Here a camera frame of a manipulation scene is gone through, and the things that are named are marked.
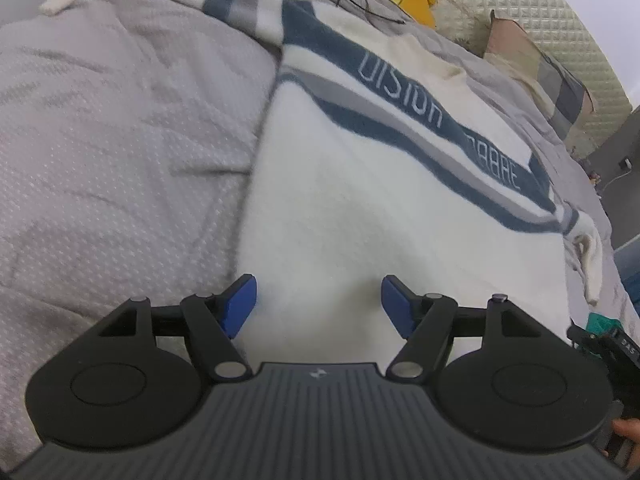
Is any light dotted bed sheet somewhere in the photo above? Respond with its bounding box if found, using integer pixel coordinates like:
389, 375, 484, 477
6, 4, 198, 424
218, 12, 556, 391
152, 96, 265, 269
0, 5, 281, 461

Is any blue cloth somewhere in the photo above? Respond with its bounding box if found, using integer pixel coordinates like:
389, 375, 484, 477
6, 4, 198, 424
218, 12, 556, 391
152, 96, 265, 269
615, 235, 640, 311

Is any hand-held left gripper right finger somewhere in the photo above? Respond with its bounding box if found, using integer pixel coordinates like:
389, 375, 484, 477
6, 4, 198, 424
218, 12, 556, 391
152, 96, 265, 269
382, 275, 538, 380

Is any grey duvet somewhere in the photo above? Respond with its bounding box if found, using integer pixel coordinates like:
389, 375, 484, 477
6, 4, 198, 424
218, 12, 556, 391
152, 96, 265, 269
260, 0, 640, 341

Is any plaid pillow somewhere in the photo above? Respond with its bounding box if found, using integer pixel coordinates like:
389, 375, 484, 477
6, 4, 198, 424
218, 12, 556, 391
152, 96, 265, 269
482, 10, 598, 141

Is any cream quilted headboard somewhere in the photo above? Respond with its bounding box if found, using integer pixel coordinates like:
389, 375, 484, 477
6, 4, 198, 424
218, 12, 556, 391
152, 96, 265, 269
390, 0, 633, 158

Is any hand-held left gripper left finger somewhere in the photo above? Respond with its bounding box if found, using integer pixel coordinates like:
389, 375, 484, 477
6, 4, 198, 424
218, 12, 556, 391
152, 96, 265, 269
97, 274, 258, 382

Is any grey bedside cabinet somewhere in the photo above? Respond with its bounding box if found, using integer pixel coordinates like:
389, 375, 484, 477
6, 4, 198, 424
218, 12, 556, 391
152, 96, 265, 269
582, 105, 640, 251

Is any person's right hand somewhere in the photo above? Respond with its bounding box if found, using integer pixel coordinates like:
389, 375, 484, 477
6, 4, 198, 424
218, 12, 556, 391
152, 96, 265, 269
612, 420, 640, 443

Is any white sweater with blue stripes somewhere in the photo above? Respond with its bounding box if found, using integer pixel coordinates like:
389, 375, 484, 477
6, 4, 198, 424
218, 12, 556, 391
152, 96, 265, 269
39, 0, 606, 366

